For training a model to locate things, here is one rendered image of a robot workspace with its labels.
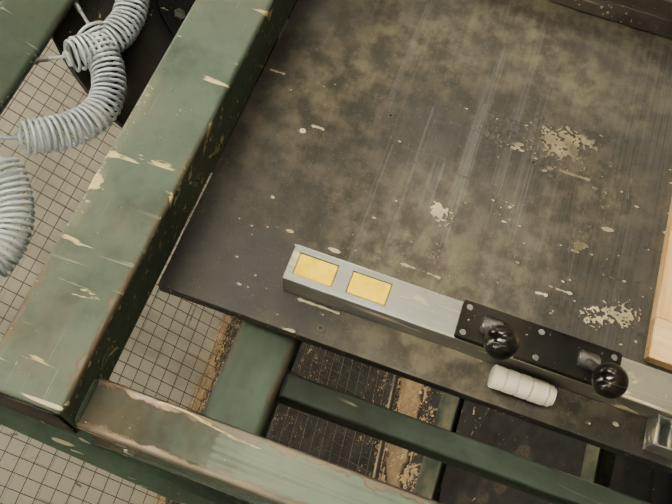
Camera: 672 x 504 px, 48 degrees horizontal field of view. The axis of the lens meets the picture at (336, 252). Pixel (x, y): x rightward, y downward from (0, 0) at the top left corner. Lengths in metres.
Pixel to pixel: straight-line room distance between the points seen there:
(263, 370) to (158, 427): 0.17
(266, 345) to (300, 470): 0.19
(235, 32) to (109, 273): 0.37
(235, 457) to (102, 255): 0.27
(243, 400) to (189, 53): 0.45
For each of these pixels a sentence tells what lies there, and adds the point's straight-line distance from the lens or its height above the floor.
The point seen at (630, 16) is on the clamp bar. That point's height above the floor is 1.41.
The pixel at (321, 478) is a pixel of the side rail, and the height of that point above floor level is 1.61.
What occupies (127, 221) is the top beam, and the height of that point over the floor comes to 1.91.
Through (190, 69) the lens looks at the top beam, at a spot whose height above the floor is 1.93.
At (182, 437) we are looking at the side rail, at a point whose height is 1.75.
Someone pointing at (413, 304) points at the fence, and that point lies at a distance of 0.94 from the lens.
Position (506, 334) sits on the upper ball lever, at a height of 1.55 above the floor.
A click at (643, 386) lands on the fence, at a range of 0.99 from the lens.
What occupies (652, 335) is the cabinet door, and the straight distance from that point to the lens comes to 1.05.
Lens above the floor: 2.05
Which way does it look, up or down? 23 degrees down
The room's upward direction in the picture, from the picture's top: 57 degrees counter-clockwise
